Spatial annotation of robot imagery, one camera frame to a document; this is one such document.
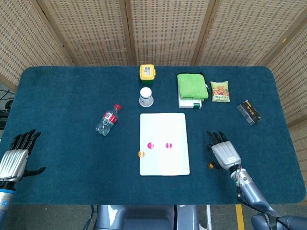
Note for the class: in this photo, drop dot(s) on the grey blue robot torso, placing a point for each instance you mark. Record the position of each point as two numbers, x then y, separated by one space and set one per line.
144 215

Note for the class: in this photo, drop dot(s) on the green towel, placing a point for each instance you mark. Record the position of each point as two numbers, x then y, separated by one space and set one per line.
192 85

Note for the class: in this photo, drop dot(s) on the white magnetic board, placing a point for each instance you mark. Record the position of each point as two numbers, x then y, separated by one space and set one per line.
165 127

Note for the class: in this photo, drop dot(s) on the orange round magnet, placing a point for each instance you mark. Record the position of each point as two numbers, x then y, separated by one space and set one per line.
141 154
211 165

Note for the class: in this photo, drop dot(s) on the black gold small box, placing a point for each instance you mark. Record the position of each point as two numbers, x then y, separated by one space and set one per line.
249 112

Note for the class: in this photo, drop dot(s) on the yellow-lid green container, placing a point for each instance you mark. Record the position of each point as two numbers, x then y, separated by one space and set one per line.
147 73

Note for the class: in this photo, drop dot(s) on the white green cardboard box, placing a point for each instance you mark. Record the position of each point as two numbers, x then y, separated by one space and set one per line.
187 104

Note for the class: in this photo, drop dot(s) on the pink round magnet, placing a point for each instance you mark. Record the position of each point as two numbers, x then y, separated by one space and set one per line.
168 145
150 145

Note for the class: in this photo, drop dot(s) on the white table leg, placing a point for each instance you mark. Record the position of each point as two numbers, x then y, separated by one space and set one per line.
209 218

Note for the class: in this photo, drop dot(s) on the green snack packet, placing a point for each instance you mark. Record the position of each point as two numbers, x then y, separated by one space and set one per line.
220 92

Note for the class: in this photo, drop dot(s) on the clear red-label plastic bottle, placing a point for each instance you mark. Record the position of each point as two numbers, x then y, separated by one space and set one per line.
106 121

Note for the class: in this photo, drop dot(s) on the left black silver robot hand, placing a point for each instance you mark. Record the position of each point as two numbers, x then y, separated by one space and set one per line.
12 164

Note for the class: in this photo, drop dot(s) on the white paper cup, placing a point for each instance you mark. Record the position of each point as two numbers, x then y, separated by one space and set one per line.
145 97

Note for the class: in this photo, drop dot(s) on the dark blue table cloth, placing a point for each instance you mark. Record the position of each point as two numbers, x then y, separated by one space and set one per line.
72 163

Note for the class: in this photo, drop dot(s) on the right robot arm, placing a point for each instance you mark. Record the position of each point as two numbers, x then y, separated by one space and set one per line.
249 189

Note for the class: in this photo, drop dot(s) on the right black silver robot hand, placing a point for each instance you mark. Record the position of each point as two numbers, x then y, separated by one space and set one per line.
225 153

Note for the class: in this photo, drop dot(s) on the woven folding screen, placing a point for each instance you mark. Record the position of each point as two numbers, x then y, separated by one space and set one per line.
168 28

